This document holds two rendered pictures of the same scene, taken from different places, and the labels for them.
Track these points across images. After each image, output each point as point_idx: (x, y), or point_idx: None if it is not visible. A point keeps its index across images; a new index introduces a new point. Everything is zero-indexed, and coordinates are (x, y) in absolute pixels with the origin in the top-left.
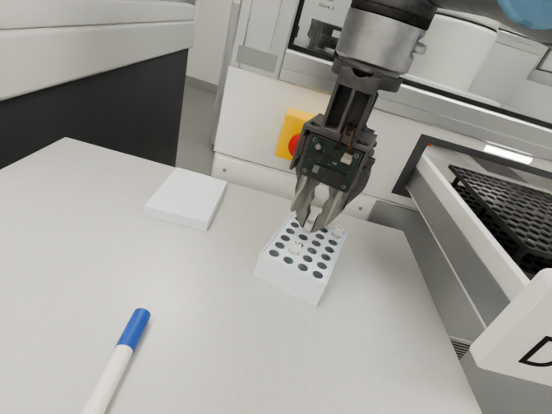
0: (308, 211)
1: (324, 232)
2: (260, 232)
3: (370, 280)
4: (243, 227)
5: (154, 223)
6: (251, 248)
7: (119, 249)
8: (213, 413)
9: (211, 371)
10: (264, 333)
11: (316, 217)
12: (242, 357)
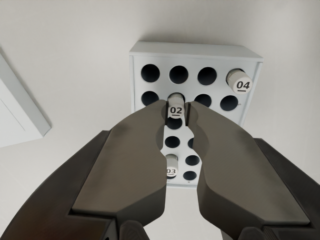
0: (164, 119)
1: (209, 86)
2: (104, 82)
3: (298, 83)
4: (77, 88)
5: (6, 149)
6: (115, 123)
7: (27, 186)
8: (168, 235)
9: (155, 224)
10: (176, 198)
11: (186, 120)
12: (169, 214)
